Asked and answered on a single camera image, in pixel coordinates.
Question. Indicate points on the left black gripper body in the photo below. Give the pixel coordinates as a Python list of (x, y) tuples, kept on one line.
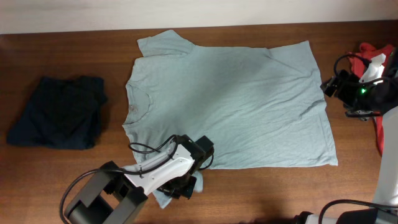
[(181, 186)]

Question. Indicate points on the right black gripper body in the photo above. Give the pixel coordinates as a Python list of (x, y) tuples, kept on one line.
[(357, 98)]

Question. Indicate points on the light blue t-shirt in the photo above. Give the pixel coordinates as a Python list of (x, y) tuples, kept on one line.
[(260, 107)]

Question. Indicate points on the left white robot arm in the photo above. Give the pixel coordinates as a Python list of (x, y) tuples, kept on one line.
[(113, 194)]

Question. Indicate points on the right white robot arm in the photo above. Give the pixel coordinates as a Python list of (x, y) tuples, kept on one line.
[(380, 96)]

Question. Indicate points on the red garment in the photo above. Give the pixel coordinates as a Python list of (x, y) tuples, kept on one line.
[(368, 51)]

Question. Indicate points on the folded dark navy garment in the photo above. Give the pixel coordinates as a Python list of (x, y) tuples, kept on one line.
[(61, 114)]

